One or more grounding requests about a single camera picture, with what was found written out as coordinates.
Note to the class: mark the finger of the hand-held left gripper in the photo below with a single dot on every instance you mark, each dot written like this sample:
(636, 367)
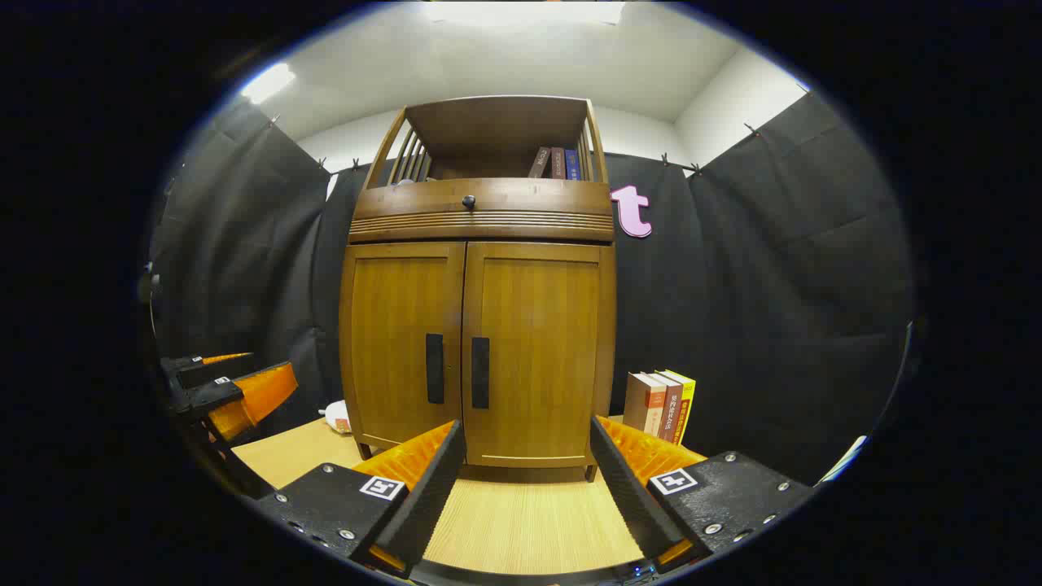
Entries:
(260, 395)
(183, 373)

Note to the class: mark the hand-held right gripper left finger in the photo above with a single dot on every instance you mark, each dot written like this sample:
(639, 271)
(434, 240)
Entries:
(427, 505)

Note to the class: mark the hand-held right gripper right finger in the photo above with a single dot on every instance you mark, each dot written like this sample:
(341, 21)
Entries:
(631, 496)

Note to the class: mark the wooden shoe cabinet door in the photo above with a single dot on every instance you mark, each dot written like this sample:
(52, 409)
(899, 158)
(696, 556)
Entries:
(391, 342)
(541, 350)

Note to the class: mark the wooden double-door shoe cabinet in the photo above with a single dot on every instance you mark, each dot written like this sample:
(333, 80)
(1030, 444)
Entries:
(488, 122)

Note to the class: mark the white plastic bag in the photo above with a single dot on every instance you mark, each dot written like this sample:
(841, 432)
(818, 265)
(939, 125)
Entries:
(336, 417)

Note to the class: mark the brown and white book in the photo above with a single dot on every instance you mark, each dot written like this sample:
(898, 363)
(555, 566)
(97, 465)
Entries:
(639, 403)

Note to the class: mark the red-brown book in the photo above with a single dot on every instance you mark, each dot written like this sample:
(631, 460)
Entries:
(671, 411)

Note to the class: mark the yellow book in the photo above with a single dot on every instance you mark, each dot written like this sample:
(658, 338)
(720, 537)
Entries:
(685, 407)

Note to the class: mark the black backdrop cloth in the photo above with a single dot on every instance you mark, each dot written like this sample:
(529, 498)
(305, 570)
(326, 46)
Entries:
(773, 285)

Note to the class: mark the ceiling light panel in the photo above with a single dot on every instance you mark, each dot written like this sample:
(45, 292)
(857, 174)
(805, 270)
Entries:
(521, 10)
(267, 83)

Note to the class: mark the wooden drawer with black knob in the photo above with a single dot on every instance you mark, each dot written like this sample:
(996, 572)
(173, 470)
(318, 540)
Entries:
(529, 199)

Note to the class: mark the blue book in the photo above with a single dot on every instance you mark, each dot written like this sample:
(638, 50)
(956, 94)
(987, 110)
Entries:
(572, 164)

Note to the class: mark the dark red book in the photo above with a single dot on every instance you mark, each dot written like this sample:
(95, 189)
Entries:
(558, 163)

